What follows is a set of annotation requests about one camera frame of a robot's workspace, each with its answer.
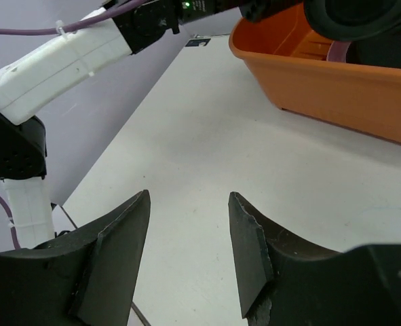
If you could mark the pink plastic plate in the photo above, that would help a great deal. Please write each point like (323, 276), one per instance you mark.
(338, 52)

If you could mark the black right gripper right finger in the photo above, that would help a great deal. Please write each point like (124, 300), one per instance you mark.
(283, 279)

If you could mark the orange plastic bin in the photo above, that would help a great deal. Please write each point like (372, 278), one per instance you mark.
(288, 60)

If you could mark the blue corner label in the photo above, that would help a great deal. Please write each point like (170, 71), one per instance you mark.
(197, 42)

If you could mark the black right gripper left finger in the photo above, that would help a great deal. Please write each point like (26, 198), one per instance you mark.
(85, 277)

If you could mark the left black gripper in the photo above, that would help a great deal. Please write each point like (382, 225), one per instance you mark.
(258, 10)

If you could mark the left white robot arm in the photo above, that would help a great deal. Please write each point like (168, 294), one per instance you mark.
(74, 53)

